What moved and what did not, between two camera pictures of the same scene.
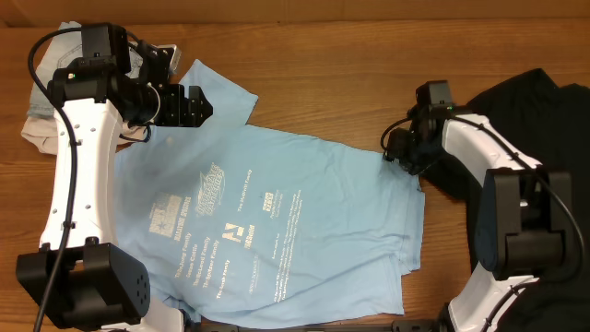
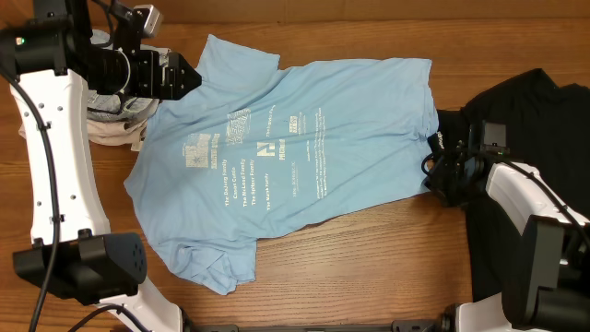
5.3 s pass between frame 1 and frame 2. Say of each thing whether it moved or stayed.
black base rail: stayed
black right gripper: moved
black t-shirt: stayed
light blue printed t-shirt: moved
